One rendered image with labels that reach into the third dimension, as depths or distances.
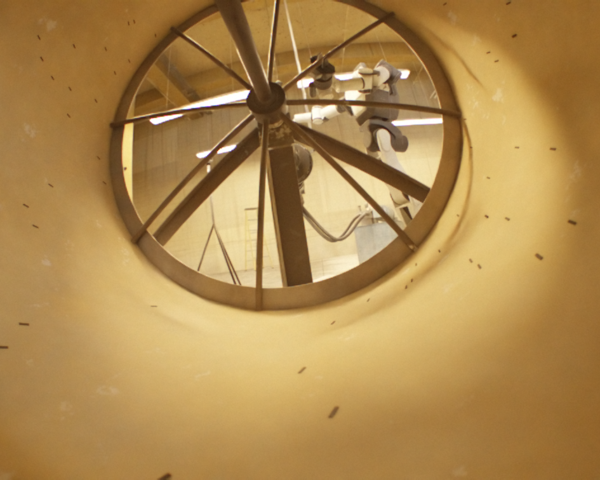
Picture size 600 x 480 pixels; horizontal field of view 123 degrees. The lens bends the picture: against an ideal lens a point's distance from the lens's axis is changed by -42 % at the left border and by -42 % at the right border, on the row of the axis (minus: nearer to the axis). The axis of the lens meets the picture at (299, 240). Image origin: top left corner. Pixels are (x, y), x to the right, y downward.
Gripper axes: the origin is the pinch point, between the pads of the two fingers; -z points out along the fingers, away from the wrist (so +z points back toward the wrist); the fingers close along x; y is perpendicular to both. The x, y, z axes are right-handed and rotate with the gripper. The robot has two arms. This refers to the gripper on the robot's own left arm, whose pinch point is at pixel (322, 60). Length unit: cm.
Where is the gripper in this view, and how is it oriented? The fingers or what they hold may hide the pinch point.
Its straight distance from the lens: 122.6
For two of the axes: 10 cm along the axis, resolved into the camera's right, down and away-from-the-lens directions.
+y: -7.2, 6.9, 0.3
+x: 6.9, 7.2, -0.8
